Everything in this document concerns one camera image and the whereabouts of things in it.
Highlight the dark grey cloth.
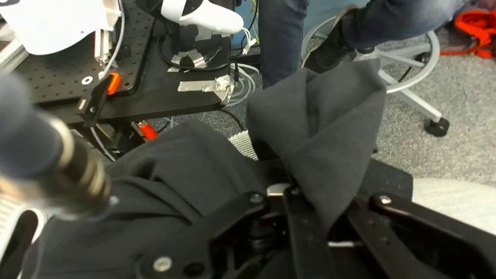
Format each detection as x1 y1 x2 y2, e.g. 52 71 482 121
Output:
244 57 389 229

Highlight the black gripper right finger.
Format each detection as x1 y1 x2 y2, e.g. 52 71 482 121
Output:
331 192 496 279

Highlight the white office stool base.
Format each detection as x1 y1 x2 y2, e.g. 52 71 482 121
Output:
300 14 451 138

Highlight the white cable bundle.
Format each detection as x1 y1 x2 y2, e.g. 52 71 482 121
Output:
226 60 261 107

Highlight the black shoe white sole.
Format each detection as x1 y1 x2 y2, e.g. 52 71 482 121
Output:
303 14 362 74

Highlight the orange cord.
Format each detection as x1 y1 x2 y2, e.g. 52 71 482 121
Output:
438 6 496 60

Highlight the white curved cover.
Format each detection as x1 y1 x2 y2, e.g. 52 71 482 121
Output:
0 0 122 57

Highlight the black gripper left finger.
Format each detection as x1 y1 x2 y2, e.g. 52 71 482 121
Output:
137 184 331 279

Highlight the metal plug with grey cable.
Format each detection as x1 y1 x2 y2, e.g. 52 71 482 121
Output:
0 71 114 221

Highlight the person leg in jeans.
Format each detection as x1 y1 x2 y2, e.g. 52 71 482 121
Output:
257 0 311 90
339 0 466 52

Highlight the black jacket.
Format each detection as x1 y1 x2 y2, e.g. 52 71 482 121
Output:
20 121 415 279

